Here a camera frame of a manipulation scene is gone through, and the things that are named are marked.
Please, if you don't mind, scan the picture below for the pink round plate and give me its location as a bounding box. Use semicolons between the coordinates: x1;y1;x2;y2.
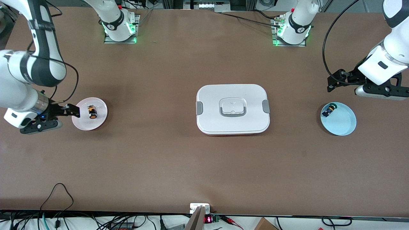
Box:
72;97;108;131

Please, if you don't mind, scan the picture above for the light blue round plate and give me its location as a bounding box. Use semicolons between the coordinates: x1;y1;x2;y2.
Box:
320;102;357;136

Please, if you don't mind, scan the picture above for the white lidded lunch box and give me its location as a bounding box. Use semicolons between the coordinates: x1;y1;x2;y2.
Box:
196;84;271;136

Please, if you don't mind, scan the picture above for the white power strip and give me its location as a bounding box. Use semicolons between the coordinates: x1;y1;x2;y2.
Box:
184;0;230;10

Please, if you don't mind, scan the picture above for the small white box device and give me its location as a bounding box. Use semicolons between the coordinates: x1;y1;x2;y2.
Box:
190;203;211;214

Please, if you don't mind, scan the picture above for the brown cardboard box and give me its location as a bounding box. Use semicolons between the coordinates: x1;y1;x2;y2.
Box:
254;217;279;230

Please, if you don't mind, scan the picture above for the grey metal bar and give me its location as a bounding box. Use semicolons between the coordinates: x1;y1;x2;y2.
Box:
185;205;205;230

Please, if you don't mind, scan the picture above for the red clip lead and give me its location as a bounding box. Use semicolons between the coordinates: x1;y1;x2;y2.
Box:
223;216;244;230

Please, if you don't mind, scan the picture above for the green push-button switch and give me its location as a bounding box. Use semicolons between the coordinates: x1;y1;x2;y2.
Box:
321;103;338;118

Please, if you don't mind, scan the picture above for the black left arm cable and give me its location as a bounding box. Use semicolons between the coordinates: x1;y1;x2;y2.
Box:
322;0;361;85

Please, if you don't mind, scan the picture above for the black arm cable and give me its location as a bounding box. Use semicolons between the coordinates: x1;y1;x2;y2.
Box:
30;53;79;105
322;0;361;85

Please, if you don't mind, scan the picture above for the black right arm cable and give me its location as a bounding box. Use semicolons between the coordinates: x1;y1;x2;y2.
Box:
30;53;79;105

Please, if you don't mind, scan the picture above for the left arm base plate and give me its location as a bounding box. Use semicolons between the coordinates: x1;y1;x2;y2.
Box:
272;16;306;47

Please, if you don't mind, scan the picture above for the black looped cable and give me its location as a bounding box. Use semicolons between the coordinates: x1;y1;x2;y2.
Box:
40;183;74;221

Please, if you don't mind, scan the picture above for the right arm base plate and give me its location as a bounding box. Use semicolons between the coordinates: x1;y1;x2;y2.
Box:
104;14;140;44

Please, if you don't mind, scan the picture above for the black cable on table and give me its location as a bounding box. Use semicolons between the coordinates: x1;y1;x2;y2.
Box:
220;12;282;27

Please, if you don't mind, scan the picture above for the black coiled cable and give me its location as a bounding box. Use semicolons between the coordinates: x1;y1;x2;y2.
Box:
321;216;352;228

